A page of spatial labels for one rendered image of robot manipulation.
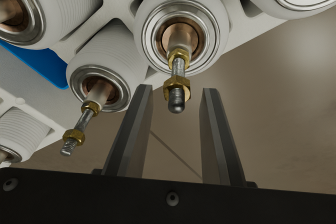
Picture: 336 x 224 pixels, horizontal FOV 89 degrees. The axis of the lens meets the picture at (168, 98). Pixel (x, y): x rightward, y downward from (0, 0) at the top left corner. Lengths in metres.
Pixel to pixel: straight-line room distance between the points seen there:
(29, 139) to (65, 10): 0.33
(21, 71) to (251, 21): 0.46
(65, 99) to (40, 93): 0.06
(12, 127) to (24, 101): 0.06
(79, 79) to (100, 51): 0.04
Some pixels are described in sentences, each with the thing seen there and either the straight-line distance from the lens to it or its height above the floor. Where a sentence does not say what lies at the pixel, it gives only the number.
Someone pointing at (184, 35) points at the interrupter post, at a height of 0.26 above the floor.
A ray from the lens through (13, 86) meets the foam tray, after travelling 0.47.
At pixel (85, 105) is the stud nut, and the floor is 0.29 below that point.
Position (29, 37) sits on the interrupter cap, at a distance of 0.23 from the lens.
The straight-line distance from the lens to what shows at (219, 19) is 0.17.
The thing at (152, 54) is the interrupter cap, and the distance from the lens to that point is 0.18.
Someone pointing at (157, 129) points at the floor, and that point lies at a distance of 0.68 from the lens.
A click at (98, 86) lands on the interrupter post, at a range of 0.22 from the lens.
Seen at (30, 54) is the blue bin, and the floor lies 0.10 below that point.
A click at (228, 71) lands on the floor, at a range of 0.51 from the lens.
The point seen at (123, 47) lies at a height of 0.21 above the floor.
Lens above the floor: 0.41
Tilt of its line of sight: 48 degrees down
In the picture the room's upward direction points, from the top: 174 degrees counter-clockwise
